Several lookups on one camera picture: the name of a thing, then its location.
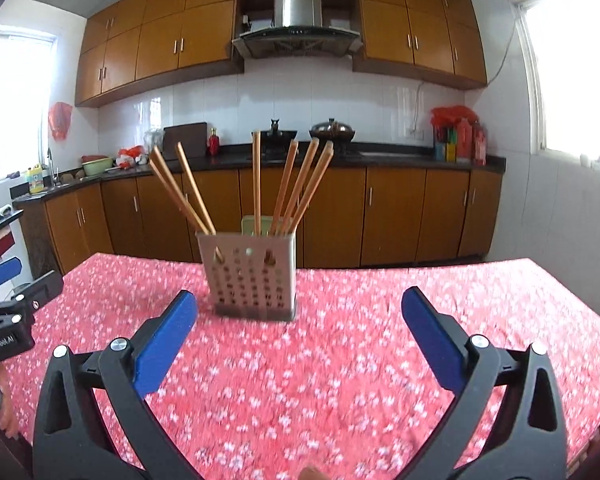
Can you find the red white bowls pile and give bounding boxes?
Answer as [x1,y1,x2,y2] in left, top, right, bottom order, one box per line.
[116,145,147,169]

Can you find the black wok with lid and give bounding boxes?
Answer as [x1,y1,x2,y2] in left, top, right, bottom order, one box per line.
[309,118,355,143]

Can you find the brown lower kitchen cabinets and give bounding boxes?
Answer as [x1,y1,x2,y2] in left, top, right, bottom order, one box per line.
[14,156,506,276]

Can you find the red items on counter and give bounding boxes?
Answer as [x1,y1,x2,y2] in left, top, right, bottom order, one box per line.
[430,105,488,166]

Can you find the red bottle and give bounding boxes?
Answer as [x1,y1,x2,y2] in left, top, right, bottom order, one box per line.
[208,127,221,157]

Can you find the red plastic bag on wall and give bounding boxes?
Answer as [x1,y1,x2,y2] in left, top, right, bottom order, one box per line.
[47,102,73,142]

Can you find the steel range hood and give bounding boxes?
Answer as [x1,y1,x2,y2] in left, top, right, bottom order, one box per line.
[232,0,363,60]

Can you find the brown kitchen cabinets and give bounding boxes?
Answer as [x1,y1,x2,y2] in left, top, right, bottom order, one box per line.
[74,0,488,107]
[14,156,506,276]

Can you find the person hand at edge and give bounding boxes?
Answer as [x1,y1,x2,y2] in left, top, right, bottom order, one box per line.
[0,364,19,439]

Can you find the red floral tablecloth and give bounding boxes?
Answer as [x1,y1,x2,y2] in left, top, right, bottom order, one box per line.
[6,254,600,479]

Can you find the dark cutting board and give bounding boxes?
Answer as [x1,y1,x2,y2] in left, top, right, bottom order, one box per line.
[162,122,208,162]

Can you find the perforated beige utensil holder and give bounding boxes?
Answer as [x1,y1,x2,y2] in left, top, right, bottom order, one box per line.
[197,233,297,322]

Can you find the black wok left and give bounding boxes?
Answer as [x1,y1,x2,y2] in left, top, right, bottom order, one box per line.
[261,119,298,153]

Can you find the green basin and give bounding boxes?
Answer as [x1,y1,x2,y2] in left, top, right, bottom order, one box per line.
[81,155,114,177]

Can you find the yellow detergent bottle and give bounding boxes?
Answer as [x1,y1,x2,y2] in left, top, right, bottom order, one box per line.
[27,164,45,195]

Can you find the brown upper kitchen cabinets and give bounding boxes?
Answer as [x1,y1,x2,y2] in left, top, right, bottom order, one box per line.
[74,0,488,107]

